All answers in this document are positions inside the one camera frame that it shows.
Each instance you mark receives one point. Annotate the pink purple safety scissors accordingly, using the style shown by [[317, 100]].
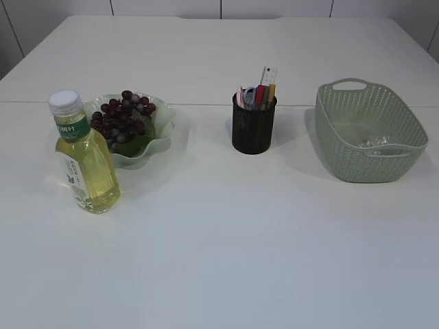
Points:
[[240, 97]]

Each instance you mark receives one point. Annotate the blue safety scissors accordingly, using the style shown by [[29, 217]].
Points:
[[249, 95]]

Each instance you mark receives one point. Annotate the red glitter marker pen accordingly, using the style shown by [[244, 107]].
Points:
[[259, 95]]

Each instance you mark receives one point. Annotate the gold glitter marker pen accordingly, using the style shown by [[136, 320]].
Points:
[[271, 92]]

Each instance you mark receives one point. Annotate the clear plastic ruler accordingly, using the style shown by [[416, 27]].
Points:
[[268, 76]]

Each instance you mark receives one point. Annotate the purple artificial grape bunch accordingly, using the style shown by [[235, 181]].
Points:
[[126, 123]]

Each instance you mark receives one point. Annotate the yellow tea drink bottle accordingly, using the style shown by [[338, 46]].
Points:
[[83, 154]]

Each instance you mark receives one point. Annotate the clear plastic sheet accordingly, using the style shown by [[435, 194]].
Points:
[[374, 142]]

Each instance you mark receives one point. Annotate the blue glitter marker pen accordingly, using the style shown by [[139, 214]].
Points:
[[264, 102]]

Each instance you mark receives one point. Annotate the black mesh pen holder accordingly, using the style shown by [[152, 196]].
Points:
[[252, 129]]

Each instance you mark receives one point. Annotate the green plastic woven basket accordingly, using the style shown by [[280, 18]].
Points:
[[344, 118]]

